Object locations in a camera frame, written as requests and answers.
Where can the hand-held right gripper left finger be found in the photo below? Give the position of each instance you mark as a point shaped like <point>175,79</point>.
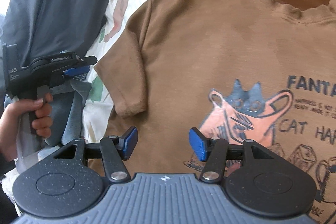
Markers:
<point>130,142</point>

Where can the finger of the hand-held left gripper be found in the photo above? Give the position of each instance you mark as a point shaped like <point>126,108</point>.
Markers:
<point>88,60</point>
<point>77,71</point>

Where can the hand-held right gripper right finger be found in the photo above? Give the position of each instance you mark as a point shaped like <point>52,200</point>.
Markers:
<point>199,145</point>

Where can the brown printed t-shirt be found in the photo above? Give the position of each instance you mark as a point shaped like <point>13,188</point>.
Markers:
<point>210,43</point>

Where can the person's left forearm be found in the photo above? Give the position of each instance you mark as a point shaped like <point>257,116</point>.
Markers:
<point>6,163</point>

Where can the person's left hand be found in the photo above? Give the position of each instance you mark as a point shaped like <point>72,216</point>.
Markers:
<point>13,124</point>

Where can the blue denim jeans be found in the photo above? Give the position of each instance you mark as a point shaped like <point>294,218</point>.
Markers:
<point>73,108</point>

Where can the dark grey pillow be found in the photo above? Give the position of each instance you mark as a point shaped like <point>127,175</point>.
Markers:
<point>57,3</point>

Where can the white black fuzzy blanket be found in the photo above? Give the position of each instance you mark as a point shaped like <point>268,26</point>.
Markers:
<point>10,187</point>

